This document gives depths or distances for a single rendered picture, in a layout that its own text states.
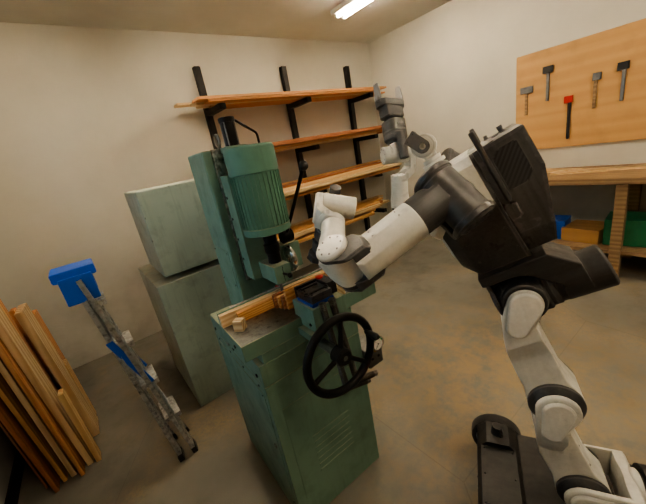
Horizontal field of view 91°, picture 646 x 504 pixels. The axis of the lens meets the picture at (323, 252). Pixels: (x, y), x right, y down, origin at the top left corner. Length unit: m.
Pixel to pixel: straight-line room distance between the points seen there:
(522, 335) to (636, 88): 3.07
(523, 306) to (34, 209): 3.32
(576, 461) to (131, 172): 3.45
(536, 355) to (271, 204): 0.93
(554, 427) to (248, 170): 1.20
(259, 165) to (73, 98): 2.56
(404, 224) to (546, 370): 0.68
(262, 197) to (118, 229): 2.46
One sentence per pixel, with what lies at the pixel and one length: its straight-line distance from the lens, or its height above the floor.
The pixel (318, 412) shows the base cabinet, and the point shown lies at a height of 0.48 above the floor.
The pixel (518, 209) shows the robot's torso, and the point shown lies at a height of 1.23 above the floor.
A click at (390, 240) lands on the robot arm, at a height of 1.25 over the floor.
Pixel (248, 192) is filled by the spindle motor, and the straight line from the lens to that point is 1.10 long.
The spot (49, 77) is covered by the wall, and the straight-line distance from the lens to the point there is 3.52.
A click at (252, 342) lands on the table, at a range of 1.10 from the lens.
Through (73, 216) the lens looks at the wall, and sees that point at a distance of 3.41.
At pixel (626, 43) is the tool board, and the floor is 1.81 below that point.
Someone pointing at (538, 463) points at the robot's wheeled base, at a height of 0.17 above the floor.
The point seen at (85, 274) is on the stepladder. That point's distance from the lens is 1.70.
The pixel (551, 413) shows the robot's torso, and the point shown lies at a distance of 1.21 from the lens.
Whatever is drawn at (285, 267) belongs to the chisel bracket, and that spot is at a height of 1.06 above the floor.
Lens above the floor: 1.45
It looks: 18 degrees down
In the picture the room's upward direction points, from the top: 11 degrees counter-clockwise
